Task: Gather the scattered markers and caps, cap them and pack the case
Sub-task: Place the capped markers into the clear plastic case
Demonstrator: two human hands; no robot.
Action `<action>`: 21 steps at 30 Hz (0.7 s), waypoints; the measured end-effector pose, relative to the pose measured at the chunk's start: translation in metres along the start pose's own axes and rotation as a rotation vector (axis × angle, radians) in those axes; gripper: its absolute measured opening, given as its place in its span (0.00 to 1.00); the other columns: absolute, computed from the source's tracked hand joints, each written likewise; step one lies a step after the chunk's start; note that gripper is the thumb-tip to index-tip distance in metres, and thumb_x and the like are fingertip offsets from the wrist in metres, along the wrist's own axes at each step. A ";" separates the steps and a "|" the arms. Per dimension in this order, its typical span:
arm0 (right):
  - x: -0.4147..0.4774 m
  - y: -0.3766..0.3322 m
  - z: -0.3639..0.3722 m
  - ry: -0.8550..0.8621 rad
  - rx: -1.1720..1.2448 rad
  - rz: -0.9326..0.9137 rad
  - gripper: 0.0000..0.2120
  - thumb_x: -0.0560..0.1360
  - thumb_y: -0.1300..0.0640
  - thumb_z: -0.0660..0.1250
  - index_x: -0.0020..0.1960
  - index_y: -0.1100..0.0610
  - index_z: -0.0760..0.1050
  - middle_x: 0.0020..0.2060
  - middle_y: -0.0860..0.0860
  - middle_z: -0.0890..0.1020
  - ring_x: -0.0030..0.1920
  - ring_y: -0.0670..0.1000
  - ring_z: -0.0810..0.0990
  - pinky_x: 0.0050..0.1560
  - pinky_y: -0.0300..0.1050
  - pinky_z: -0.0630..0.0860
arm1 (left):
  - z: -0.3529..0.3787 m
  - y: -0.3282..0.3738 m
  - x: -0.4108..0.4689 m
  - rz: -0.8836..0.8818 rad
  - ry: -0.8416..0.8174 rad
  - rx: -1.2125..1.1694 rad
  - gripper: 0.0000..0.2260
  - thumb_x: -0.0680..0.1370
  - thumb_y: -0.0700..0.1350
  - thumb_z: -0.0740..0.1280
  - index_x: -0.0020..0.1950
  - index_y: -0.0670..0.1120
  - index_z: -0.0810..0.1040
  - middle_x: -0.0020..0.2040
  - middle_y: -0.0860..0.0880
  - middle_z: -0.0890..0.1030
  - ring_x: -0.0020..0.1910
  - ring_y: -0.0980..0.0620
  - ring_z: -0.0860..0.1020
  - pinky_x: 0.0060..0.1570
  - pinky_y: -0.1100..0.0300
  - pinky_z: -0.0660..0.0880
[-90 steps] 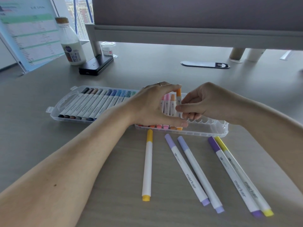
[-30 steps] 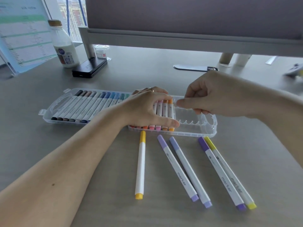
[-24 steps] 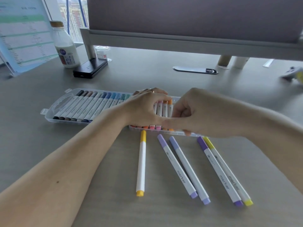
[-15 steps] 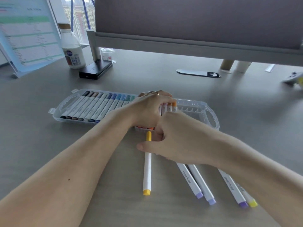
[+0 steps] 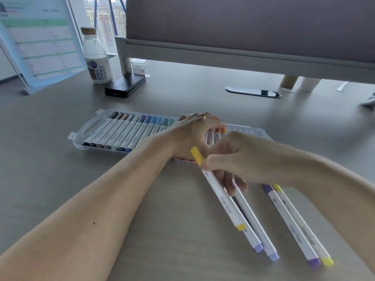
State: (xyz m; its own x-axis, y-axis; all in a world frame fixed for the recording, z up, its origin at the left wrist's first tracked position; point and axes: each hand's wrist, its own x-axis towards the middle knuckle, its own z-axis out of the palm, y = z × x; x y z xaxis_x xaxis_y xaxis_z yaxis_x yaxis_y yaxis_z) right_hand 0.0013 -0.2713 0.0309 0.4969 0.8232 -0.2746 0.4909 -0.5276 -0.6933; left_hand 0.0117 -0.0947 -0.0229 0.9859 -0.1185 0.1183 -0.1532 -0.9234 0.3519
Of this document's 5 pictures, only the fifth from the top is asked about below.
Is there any person's right hand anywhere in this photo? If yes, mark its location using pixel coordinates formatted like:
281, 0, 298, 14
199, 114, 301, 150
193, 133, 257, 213
201, 131, 294, 197

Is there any person's left hand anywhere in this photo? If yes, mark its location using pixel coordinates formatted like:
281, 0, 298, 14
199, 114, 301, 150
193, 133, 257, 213
164, 112, 228, 161

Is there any yellow marker cap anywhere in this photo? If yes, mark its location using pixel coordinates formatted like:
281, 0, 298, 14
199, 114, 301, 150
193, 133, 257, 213
189, 146, 204, 167

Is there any sky-blue-ended white marker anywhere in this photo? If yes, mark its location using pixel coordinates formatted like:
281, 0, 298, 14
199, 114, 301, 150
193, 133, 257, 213
149, 117, 164, 137
140, 116, 159, 141

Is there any yellow-tipped white marker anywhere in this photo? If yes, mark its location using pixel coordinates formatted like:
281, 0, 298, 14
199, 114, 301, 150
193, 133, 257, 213
189, 146, 246, 232

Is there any blue-ended white marker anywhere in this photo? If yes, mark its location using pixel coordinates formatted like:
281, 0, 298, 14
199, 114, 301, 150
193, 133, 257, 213
125, 115, 153, 153

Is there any navy-ended white marker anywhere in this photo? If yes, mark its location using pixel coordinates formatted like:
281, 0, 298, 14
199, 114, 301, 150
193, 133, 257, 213
118, 115, 147, 152

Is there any periwinkle-ended white marker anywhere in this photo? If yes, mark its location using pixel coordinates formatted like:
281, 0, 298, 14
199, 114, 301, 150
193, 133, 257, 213
233, 178, 280, 262

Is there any tan-ended white marker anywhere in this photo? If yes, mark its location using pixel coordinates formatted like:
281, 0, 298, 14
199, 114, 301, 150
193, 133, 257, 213
96, 113, 130, 149

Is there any purple-ended white marker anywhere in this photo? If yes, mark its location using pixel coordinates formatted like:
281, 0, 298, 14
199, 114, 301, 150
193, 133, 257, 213
261, 184, 321, 267

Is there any lavender-ended white marker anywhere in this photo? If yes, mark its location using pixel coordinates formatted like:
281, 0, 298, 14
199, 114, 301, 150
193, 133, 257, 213
234, 213, 264, 254

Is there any brown-ended white marker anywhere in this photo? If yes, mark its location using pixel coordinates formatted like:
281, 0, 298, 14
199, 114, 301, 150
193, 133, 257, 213
89, 112, 125, 148

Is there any yellow-green-tipped white marker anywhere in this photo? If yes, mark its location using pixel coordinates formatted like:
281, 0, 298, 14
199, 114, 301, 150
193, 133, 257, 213
272, 184, 334, 267

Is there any black-ended white marker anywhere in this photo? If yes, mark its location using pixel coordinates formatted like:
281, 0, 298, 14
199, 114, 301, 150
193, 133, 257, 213
82, 111, 119, 147

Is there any clear plastic marker case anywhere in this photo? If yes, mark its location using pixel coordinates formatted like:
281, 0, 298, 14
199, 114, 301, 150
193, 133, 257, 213
68, 109, 273, 166

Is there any person's right forearm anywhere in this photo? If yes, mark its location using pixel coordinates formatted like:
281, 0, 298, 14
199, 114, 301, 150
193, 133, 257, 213
281, 146, 375, 270

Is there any person's left forearm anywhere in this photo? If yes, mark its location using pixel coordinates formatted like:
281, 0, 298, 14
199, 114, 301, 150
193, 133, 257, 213
0, 134, 176, 281

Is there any black rectangular power bank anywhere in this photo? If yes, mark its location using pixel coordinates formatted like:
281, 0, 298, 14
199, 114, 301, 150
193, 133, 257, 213
104, 73, 146, 98

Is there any small clear jar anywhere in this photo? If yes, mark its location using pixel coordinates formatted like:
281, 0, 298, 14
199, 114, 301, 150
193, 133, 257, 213
131, 58, 150, 78

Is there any brown paper cup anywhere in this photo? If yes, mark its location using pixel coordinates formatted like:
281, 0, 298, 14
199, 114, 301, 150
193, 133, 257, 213
280, 75, 299, 90

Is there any grey desk shelf riser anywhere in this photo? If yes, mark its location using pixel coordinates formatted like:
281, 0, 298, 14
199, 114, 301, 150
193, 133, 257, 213
114, 36, 375, 85

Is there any white paper cup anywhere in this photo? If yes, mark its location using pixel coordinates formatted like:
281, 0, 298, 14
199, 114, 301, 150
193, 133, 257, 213
298, 76, 321, 92

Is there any white milk bottle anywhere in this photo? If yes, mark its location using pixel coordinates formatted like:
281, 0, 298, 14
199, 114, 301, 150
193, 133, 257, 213
81, 27, 113, 85

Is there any grey desk divider shelf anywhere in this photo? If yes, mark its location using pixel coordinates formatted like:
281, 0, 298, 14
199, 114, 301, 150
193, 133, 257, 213
126, 0, 375, 63

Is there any white and yellow controller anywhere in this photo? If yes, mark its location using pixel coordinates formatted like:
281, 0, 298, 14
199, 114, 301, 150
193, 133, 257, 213
360, 92, 375, 108

